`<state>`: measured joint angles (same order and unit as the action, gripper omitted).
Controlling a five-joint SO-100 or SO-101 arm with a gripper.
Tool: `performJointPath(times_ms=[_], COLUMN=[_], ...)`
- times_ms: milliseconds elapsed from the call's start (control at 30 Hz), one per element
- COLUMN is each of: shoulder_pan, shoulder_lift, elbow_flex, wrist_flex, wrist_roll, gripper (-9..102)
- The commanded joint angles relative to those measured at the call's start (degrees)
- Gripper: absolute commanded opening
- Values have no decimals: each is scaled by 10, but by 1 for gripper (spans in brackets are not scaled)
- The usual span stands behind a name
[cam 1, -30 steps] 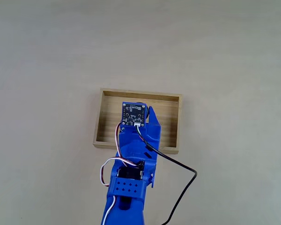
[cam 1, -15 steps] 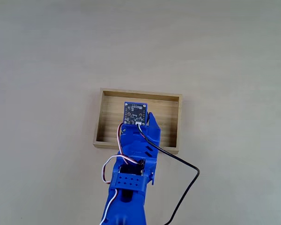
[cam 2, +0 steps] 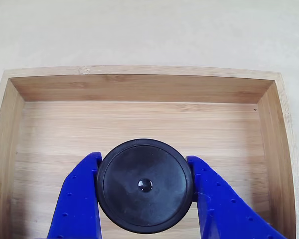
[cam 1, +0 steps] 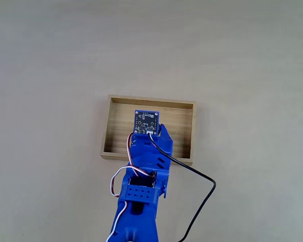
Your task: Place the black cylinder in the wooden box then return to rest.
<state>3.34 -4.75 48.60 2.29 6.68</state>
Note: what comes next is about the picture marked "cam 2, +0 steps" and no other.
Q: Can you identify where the black cylinder canister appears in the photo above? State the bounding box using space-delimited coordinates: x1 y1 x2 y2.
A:
96 138 196 235

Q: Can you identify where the shallow wooden box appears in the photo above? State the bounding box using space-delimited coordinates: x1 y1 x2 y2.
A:
0 65 299 239

